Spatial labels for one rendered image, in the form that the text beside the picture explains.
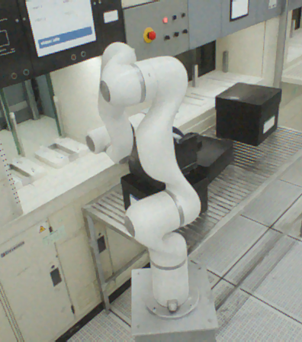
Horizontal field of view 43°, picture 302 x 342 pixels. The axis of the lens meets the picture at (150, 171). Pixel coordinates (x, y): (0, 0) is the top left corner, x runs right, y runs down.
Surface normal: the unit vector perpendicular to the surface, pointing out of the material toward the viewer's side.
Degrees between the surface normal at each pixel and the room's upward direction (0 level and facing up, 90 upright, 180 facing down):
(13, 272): 90
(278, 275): 0
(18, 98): 90
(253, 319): 0
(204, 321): 0
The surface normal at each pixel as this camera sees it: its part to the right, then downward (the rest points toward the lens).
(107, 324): -0.08, -0.85
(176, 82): 0.50, 0.29
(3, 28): 0.73, 0.31
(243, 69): -0.68, 0.43
